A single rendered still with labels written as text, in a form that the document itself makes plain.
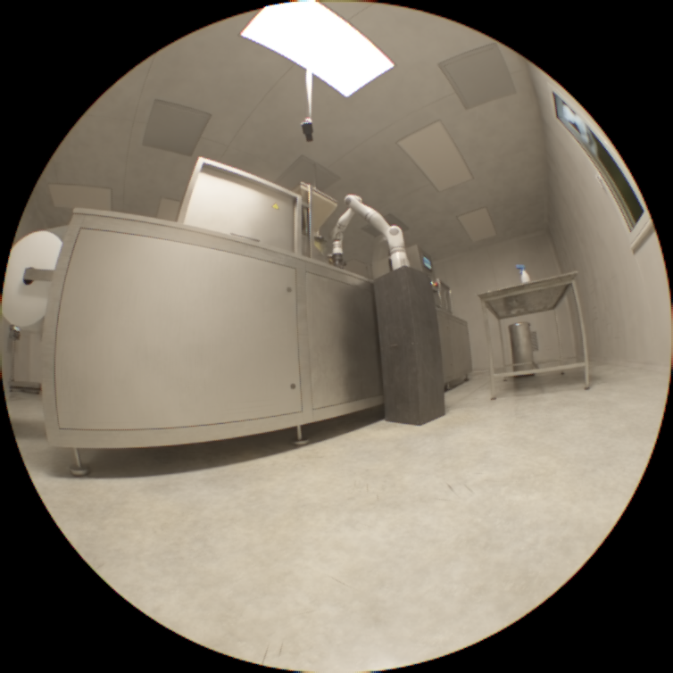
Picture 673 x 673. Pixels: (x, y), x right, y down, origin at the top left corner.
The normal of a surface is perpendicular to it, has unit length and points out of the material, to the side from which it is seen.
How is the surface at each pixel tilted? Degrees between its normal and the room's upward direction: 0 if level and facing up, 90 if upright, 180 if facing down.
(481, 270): 90
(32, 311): 90
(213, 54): 180
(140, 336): 90
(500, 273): 90
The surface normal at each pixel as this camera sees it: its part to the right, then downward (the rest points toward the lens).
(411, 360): -0.83, -0.03
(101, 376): 0.70, -0.15
